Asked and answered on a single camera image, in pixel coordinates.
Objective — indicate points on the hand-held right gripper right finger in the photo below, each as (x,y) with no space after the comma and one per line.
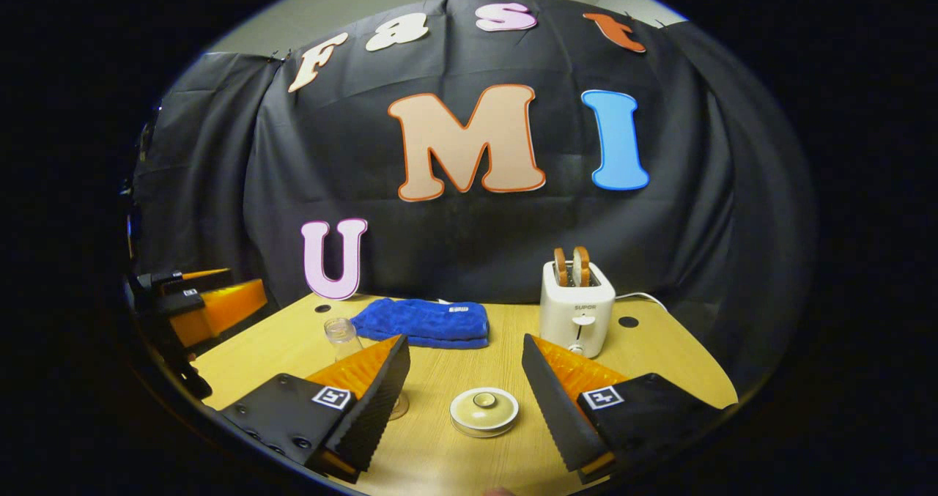
(557,415)

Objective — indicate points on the cream teacup lid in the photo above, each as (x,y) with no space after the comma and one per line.
(484,406)

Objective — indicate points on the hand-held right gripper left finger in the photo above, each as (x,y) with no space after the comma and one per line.
(374,408)

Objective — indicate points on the blue folded towel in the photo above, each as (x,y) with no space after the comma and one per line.
(421,322)

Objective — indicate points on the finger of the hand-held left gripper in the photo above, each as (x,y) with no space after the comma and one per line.
(176,282)
(220,309)

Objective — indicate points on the white toaster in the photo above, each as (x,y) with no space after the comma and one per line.
(577,313)

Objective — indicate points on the round cork coaster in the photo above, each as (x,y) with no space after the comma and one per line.
(401,415)

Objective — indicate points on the clear water bottle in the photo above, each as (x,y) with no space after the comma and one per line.
(341,335)

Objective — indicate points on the black backdrop cloth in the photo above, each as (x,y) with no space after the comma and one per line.
(454,239)

